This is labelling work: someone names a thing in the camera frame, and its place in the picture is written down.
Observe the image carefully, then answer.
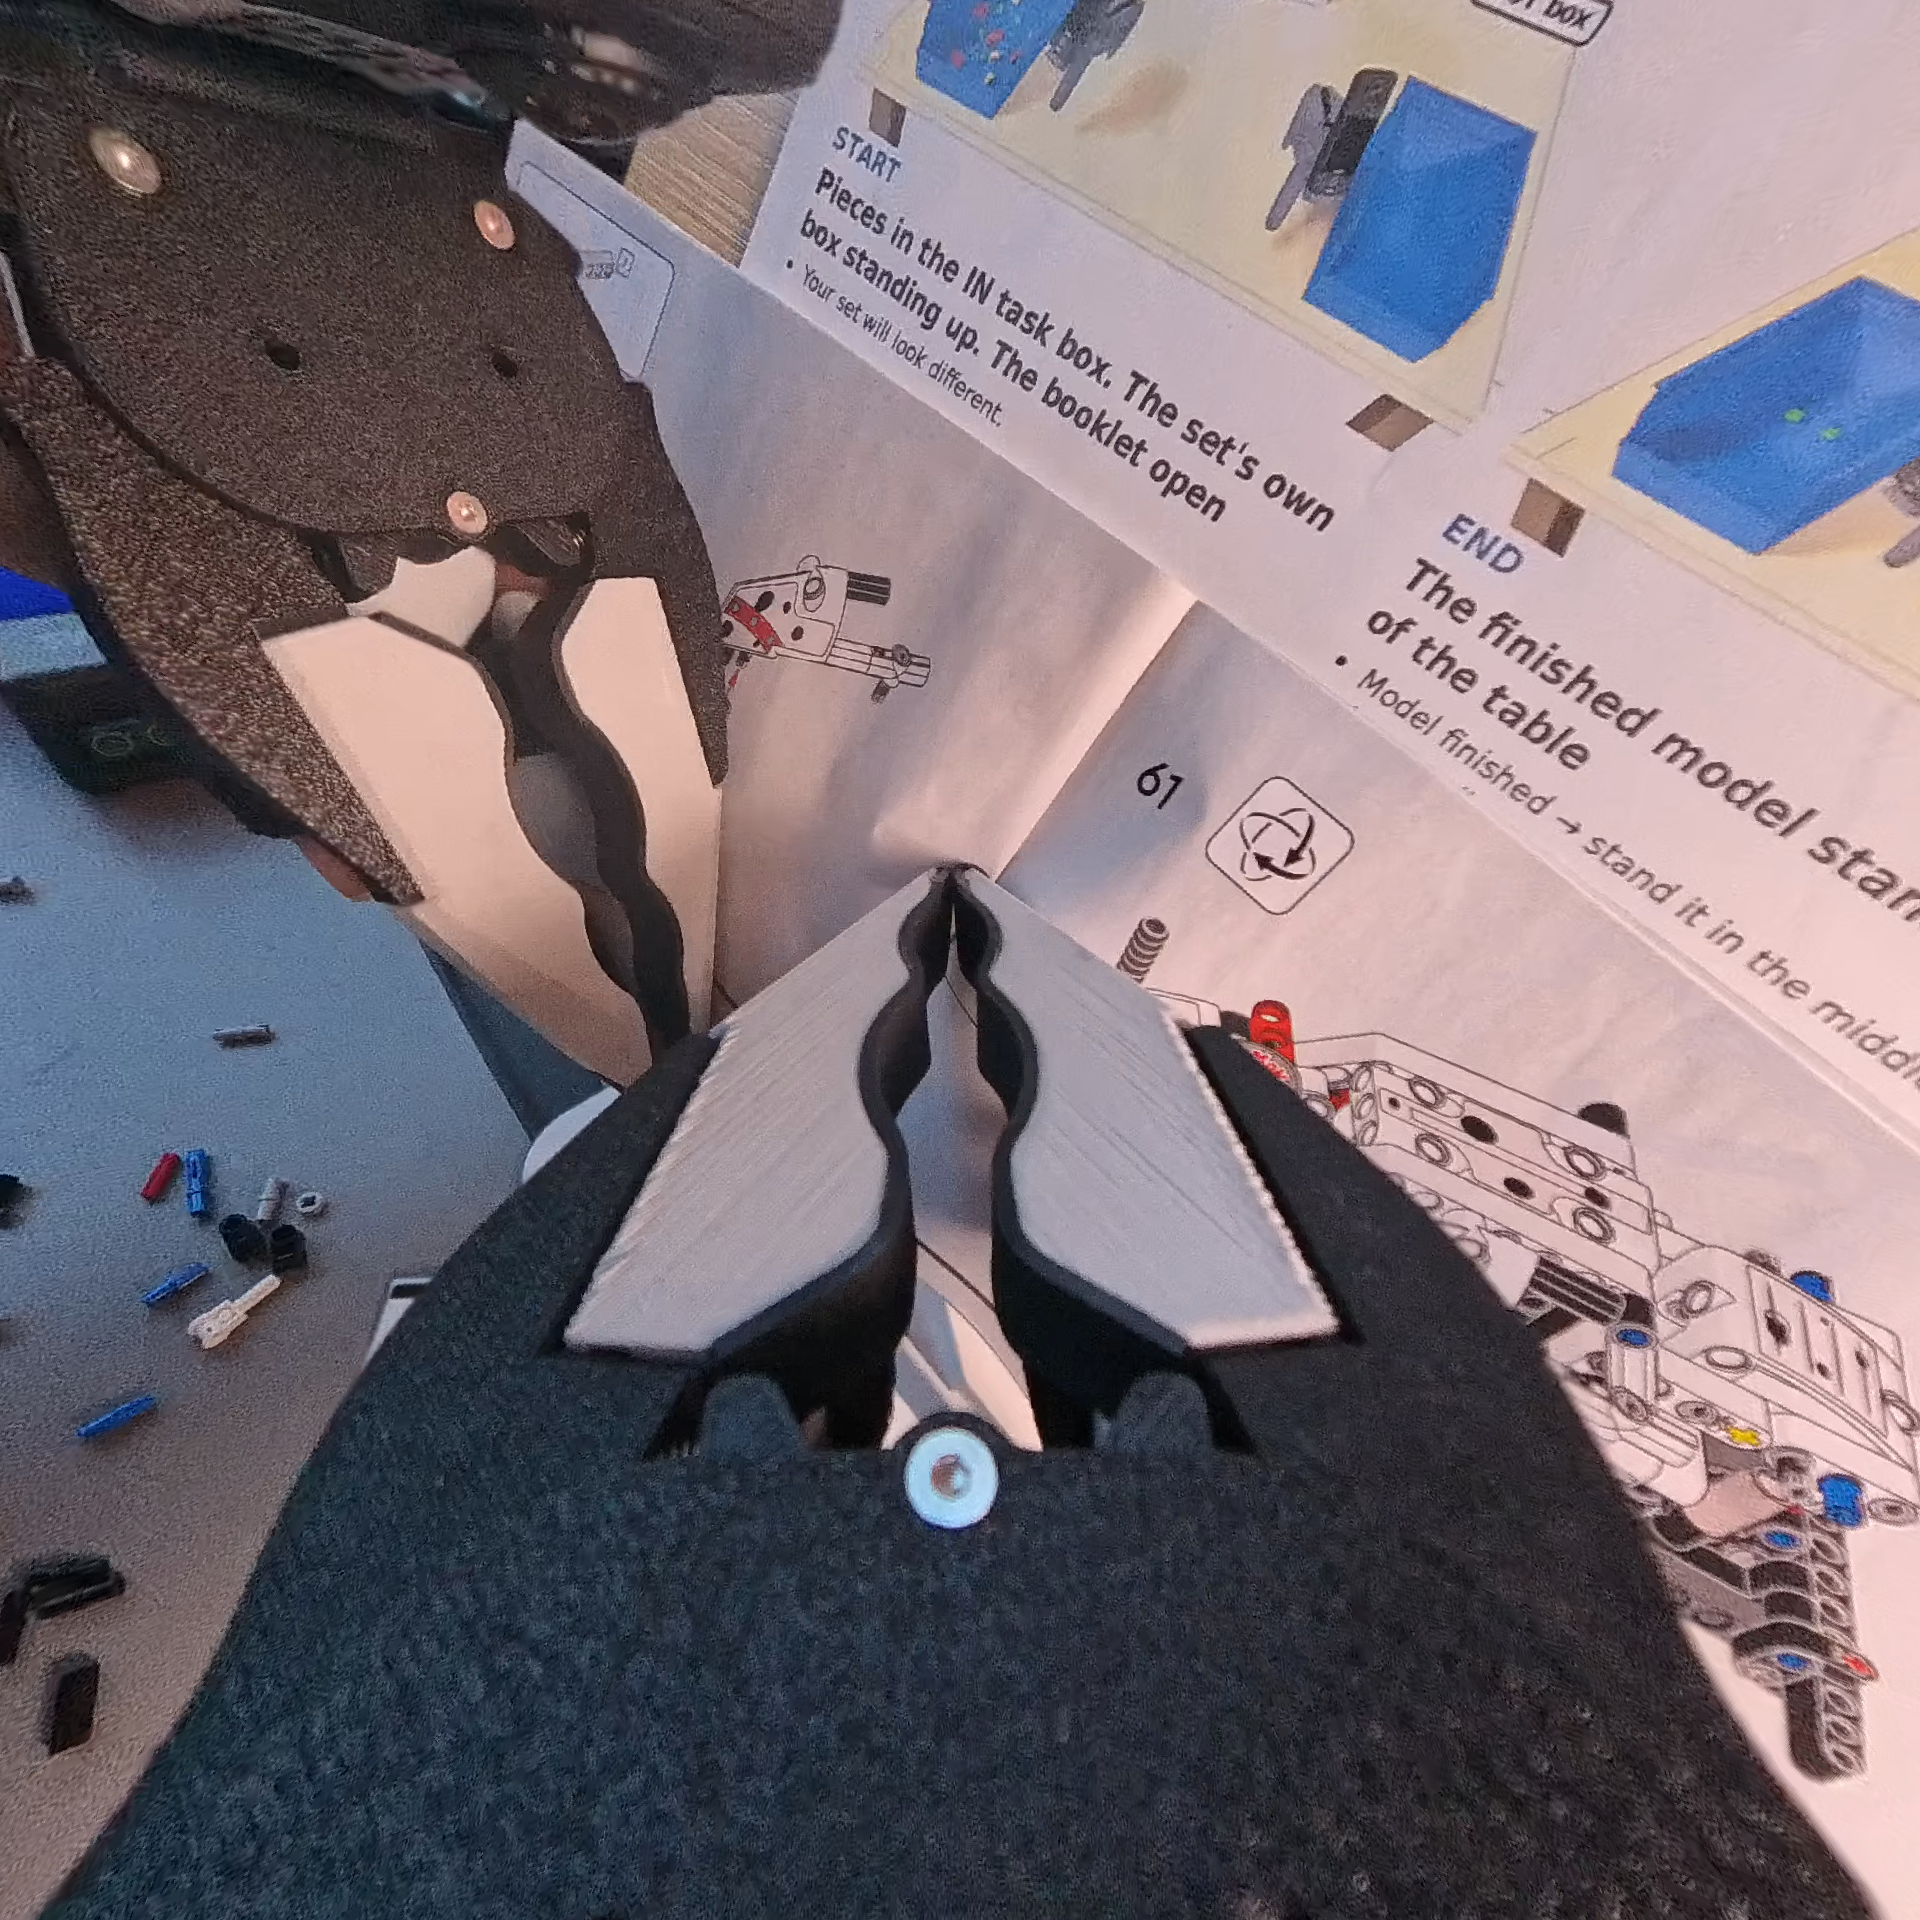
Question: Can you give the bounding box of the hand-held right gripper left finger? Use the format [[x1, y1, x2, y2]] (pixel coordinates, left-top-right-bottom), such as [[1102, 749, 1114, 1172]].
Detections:
[[567, 870, 957, 1363]]

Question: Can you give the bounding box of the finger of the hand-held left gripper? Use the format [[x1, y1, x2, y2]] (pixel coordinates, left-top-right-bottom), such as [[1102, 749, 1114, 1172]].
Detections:
[[557, 574, 726, 1048], [263, 608, 663, 1086]]

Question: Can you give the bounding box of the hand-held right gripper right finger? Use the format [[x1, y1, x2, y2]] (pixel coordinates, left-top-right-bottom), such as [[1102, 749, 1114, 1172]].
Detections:
[[951, 870, 1341, 1356]]

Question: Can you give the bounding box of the printed task sheet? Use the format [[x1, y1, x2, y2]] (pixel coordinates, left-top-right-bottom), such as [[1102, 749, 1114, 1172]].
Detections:
[[744, 0, 1920, 1142]]

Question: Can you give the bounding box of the person's left hand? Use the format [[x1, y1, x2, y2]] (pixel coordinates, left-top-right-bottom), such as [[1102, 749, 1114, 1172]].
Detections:
[[293, 825, 415, 905]]

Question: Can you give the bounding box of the white metal stand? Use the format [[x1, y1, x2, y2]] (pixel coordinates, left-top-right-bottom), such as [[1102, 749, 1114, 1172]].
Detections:
[[383, 1078, 1040, 1456]]

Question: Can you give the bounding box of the open building instruction booklet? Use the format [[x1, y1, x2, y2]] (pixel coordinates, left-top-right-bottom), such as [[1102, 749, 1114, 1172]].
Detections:
[[504, 119, 1920, 1787]]

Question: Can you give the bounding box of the black device with green display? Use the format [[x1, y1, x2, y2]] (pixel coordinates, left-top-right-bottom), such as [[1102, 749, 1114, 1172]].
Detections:
[[0, 668, 202, 798]]

